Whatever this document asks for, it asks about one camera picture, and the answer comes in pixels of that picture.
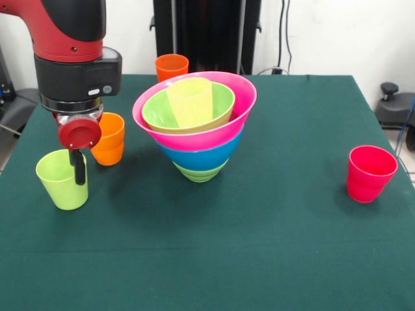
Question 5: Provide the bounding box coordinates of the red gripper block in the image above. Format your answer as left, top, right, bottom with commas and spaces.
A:
51, 111, 105, 187

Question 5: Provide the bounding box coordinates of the light green plastic cup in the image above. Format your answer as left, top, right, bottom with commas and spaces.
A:
35, 148, 89, 211

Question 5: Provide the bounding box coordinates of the large green plastic bowl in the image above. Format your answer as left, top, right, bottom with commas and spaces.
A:
141, 82, 236, 134

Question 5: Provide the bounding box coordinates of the small green plastic bowl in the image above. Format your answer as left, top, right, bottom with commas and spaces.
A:
171, 160, 230, 183

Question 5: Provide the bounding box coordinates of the blue plastic bowl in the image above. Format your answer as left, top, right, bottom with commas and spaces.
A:
157, 124, 244, 172

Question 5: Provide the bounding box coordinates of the yellow plastic cup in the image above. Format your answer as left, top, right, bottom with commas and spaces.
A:
166, 77, 214, 128

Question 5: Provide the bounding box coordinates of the large pink plastic bowl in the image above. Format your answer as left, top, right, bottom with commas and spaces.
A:
132, 71, 258, 153

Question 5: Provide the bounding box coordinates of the orange plastic cup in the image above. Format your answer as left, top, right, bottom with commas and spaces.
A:
90, 112, 126, 167

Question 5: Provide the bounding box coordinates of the grey rounded base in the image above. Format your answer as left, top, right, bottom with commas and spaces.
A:
0, 87, 42, 133

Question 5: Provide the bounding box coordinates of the black equipment box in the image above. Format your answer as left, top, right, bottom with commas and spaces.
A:
0, 45, 16, 101

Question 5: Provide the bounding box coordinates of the red-orange plastic cup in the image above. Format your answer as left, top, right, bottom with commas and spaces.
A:
155, 54, 190, 83

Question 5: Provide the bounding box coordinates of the dark green tablecloth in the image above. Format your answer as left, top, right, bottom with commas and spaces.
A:
0, 73, 415, 311

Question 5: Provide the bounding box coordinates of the magenta plastic cup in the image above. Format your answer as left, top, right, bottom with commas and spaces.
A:
346, 145, 399, 204

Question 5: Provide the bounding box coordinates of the grey base with black knob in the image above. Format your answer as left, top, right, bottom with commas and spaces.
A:
375, 82, 415, 130

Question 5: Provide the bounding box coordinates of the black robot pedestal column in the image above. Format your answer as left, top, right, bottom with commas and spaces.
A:
149, 0, 263, 75

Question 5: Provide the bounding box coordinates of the black wall cable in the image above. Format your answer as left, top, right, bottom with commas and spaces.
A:
279, 0, 292, 74

